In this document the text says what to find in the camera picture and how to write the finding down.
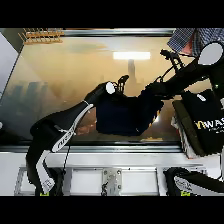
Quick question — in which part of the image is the dark olive garment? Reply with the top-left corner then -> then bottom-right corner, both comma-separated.
172,99 -> 205,158

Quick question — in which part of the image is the black cable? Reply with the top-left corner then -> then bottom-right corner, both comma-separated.
61,133 -> 74,175

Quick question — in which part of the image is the black T-shirt with print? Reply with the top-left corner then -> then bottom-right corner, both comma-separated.
181,88 -> 224,156

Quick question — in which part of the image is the white garment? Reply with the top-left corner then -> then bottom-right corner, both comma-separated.
170,115 -> 201,160

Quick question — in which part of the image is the silver frame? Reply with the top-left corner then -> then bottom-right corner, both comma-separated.
0,141 -> 224,197

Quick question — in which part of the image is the checked shirt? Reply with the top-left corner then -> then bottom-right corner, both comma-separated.
166,27 -> 224,56

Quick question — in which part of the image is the dark navy garment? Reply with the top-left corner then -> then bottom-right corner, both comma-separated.
95,87 -> 165,137

